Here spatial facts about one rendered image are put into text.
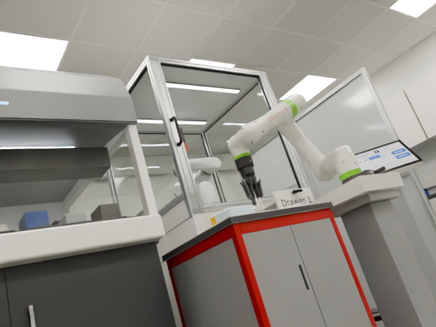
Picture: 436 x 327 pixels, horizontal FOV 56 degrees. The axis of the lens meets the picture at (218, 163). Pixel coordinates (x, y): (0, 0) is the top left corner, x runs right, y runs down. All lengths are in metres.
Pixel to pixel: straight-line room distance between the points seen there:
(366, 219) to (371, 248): 0.15
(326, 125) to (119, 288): 2.98
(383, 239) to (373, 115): 1.90
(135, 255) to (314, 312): 0.76
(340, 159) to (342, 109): 1.79
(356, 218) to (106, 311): 1.33
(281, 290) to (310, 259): 0.23
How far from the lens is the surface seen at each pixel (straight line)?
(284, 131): 2.49
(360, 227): 2.29
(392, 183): 2.32
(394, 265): 2.23
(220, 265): 1.67
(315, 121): 4.31
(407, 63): 6.10
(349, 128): 4.07
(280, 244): 1.69
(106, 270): 1.74
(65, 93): 1.93
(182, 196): 2.28
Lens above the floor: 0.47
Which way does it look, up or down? 18 degrees up
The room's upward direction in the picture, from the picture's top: 18 degrees counter-clockwise
